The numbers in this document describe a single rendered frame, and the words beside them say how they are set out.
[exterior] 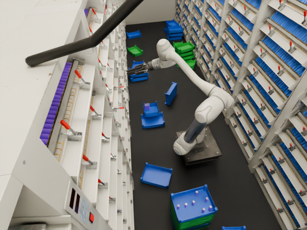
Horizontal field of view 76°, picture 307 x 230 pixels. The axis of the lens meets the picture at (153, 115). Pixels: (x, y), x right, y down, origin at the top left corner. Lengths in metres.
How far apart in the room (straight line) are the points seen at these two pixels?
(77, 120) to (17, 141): 0.36
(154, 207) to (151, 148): 0.69
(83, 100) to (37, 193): 0.46
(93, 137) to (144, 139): 1.63
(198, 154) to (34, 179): 1.79
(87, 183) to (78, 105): 0.29
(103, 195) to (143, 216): 1.16
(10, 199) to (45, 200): 0.10
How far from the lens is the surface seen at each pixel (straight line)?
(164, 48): 1.53
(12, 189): 0.38
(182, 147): 1.83
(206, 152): 2.10
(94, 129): 0.95
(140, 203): 2.14
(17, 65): 0.63
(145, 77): 3.38
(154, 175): 2.24
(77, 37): 0.97
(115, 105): 1.61
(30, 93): 0.50
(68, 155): 0.66
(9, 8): 1.13
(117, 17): 0.49
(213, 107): 1.37
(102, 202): 0.98
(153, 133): 2.55
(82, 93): 0.85
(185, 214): 1.69
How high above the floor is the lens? 2.02
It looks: 47 degrees down
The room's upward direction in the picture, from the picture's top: 5 degrees counter-clockwise
